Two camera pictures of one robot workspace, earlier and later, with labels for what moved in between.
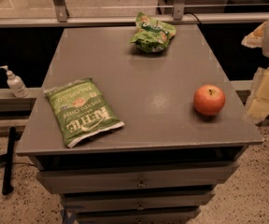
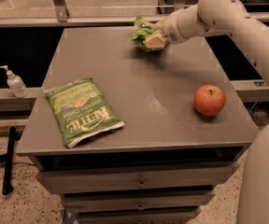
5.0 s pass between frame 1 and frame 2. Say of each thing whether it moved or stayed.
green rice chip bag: stayed
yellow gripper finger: moved
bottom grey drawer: stayed
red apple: stayed
